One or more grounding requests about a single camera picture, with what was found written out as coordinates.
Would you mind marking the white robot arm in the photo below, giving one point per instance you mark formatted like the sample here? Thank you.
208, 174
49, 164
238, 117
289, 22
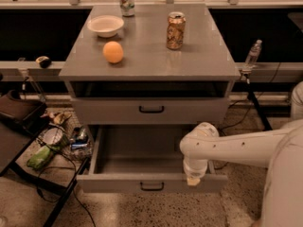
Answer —
280, 151

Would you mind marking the black tripod stand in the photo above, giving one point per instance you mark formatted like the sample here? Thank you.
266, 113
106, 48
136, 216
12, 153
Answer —
251, 96

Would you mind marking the dark brown bag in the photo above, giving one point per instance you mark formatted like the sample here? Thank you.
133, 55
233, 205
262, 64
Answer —
22, 115

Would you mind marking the white bowl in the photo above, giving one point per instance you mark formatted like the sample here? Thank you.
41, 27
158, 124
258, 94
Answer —
105, 26

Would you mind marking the grey drawer cabinet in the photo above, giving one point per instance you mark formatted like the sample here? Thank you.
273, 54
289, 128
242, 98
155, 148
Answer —
201, 68

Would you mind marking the white green soda can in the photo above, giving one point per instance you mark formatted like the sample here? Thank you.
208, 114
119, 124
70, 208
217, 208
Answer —
127, 7

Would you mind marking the gold soda can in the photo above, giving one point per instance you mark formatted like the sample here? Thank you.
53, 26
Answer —
176, 30

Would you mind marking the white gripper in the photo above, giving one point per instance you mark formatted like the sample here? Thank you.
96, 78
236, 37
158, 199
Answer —
194, 173

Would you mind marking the clear plastic water bottle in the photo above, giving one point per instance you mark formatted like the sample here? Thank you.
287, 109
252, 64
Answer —
252, 56

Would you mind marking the black side table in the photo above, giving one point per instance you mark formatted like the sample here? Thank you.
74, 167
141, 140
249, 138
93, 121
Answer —
14, 142

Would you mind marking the grey drawer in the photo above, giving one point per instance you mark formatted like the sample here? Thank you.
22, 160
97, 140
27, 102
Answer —
125, 111
142, 159

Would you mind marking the green chip bag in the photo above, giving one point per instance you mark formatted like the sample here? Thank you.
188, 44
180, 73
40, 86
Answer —
41, 157

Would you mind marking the orange fruit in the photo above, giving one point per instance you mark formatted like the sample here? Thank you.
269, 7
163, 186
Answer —
113, 52

